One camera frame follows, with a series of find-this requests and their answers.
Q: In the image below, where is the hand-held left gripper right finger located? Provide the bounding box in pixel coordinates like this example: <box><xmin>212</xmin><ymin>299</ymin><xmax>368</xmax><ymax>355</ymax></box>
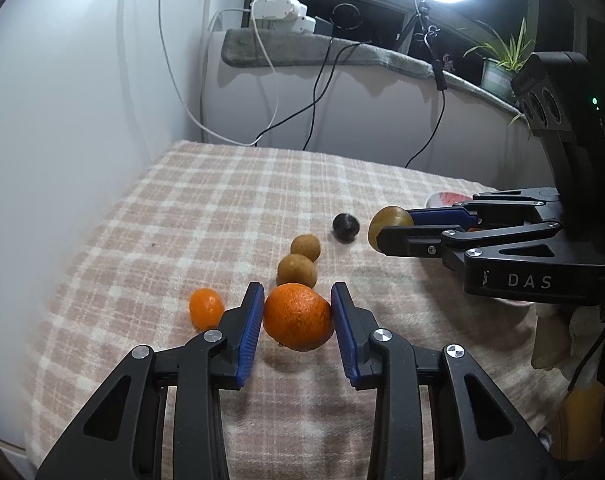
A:
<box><xmin>331</xmin><ymin>281</ymin><xmax>563</xmax><ymax>480</ymax></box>

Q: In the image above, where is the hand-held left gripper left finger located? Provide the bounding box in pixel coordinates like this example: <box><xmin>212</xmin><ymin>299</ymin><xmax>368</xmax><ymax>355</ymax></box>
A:
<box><xmin>35</xmin><ymin>281</ymin><xmax>266</xmax><ymax>480</ymax></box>

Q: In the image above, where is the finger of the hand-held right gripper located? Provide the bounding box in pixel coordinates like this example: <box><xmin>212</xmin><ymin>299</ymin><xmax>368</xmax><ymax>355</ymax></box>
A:
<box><xmin>410</xmin><ymin>187</ymin><xmax>561</xmax><ymax>228</ymax></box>
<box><xmin>375</xmin><ymin>220</ymin><xmax>605</xmax><ymax>271</ymax></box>

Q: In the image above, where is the large brown kiwi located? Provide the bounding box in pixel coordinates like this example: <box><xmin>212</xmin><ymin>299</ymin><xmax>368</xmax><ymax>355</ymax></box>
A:
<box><xmin>367</xmin><ymin>205</ymin><xmax>415</xmax><ymax>252</ymax></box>

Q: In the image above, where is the small tangerine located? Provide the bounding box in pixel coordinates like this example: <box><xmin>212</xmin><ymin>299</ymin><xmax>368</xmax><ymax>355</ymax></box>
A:
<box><xmin>189</xmin><ymin>287</ymin><xmax>226</xmax><ymax>332</ymax></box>

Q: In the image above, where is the dark purple round fruit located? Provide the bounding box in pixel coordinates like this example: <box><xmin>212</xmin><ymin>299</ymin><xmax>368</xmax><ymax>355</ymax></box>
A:
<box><xmin>332</xmin><ymin>213</ymin><xmax>361</xmax><ymax>244</ymax></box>

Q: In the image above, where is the medium brown kiwi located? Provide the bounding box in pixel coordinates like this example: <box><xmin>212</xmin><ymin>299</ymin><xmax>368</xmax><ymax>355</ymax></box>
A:
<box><xmin>276</xmin><ymin>253</ymin><xmax>317</xmax><ymax>289</ymax></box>

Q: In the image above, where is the small brown kiwi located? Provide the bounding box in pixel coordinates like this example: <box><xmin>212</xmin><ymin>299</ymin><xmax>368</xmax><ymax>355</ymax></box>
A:
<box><xmin>290</xmin><ymin>234</ymin><xmax>322</xmax><ymax>263</ymax></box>

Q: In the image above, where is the pale plant pot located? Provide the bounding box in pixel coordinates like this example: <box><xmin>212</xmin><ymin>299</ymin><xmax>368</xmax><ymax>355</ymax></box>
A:
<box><xmin>481</xmin><ymin>57</ymin><xmax>516</xmax><ymax>101</ymax></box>

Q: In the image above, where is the green spider plant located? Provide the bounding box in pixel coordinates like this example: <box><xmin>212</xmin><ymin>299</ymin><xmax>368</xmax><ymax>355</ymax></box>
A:
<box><xmin>463</xmin><ymin>17</ymin><xmax>536</xmax><ymax>126</ymax></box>

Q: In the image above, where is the beige plaid tablecloth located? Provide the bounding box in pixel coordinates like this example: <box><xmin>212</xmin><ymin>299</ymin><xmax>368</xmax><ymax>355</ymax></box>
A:
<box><xmin>22</xmin><ymin>140</ymin><xmax>573</xmax><ymax>480</ymax></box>

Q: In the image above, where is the beige cloth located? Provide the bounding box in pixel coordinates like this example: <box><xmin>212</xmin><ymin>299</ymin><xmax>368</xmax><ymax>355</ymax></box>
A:
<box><xmin>531</xmin><ymin>305</ymin><xmax>605</xmax><ymax>371</ymax></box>

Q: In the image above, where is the black tripod stand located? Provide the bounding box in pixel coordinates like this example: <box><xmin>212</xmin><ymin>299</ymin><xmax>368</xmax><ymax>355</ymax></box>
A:
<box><xmin>397</xmin><ymin>0</ymin><xmax>441</xmax><ymax>56</ymax></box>

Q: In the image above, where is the cardboard box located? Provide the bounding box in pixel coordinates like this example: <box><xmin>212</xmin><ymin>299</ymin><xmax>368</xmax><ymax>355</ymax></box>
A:
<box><xmin>553</xmin><ymin>380</ymin><xmax>605</xmax><ymax>461</ymax></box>

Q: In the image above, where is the white power strip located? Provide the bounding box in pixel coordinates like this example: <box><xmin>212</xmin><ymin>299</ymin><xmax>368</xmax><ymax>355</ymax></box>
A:
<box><xmin>251</xmin><ymin>0</ymin><xmax>299</xmax><ymax>23</ymax></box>

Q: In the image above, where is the white cabinet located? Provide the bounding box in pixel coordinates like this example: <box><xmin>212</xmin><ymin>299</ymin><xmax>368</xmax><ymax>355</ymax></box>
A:
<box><xmin>0</xmin><ymin>0</ymin><xmax>208</xmax><ymax>456</ymax></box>

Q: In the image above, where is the black ring light cable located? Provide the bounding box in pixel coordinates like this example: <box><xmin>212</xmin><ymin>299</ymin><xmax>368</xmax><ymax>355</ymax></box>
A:
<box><xmin>405</xmin><ymin>25</ymin><xmax>448</xmax><ymax>168</ymax></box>

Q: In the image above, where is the black power cable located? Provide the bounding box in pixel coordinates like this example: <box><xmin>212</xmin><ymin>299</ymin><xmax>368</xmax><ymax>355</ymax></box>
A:
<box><xmin>302</xmin><ymin>35</ymin><xmax>333</xmax><ymax>151</ymax></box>
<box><xmin>254</xmin><ymin>40</ymin><xmax>363</xmax><ymax>146</ymax></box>

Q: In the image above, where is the white charging cable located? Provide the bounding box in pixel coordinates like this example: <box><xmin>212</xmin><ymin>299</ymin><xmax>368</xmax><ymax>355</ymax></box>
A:
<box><xmin>250</xmin><ymin>7</ymin><xmax>280</xmax><ymax>147</ymax></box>

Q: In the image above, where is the long white cable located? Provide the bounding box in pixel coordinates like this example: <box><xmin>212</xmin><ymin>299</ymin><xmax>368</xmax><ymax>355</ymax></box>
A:
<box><xmin>157</xmin><ymin>0</ymin><xmax>256</xmax><ymax>147</ymax></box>

